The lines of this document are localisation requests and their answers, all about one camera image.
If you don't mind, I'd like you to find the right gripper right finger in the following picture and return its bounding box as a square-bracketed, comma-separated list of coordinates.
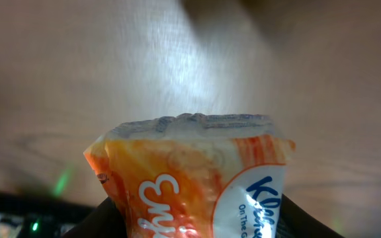
[278, 194, 343, 238]

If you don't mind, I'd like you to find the small orange box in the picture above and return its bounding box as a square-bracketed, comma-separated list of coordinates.
[84, 114, 295, 237]

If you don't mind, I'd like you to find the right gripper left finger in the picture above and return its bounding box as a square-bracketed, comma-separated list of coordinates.
[63, 198, 127, 238]

